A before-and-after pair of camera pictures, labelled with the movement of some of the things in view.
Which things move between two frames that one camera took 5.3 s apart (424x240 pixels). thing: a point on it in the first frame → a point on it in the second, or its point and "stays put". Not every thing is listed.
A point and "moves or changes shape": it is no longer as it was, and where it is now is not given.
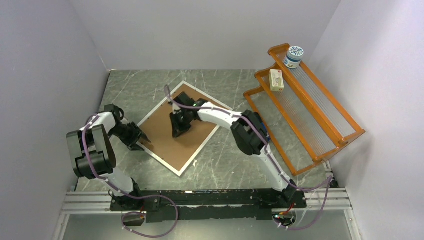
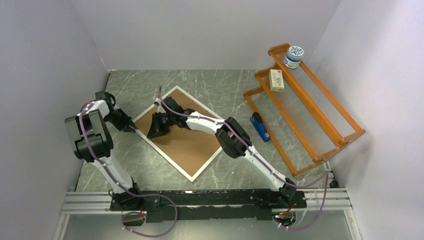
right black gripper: x=179 y=129 → x=157 y=129
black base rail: x=171 y=205 stays put
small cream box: x=276 y=81 stays put
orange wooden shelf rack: x=304 y=120 stays put
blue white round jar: x=294 y=54 stays put
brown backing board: x=180 y=150 moves or changes shape
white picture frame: x=202 y=94 → x=170 y=158
